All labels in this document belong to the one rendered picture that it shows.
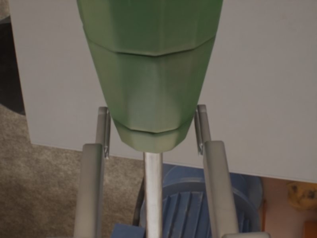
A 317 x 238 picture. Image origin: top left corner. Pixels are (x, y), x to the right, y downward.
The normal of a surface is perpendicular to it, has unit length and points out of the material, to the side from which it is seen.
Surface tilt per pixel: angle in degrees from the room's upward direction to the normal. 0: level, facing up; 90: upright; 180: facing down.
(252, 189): 0
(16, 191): 0
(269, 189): 0
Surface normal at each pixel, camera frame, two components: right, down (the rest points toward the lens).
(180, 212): -0.37, -0.79
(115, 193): -0.19, 0.58
